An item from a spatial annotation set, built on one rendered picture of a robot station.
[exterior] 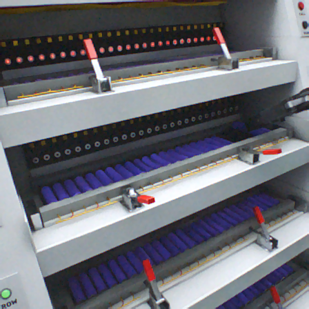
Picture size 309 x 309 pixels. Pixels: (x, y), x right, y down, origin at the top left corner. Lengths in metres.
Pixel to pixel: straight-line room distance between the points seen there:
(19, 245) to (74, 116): 0.19
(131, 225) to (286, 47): 0.52
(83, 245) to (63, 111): 0.20
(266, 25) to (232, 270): 0.55
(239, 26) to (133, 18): 0.28
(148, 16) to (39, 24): 0.25
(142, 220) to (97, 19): 0.45
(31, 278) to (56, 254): 0.04
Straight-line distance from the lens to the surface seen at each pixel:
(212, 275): 0.61
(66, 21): 0.69
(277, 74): 0.69
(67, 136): 0.59
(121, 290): 0.56
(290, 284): 0.83
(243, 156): 0.62
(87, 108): 0.44
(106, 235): 0.46
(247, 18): 0.83
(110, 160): 0.60
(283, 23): 0.76
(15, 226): 0.43
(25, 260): 0.44
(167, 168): 0.54
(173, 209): 0.50
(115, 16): 0.73
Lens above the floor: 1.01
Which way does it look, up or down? 6 degrees down
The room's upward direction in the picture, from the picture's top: 14 degrees counter-clockwise
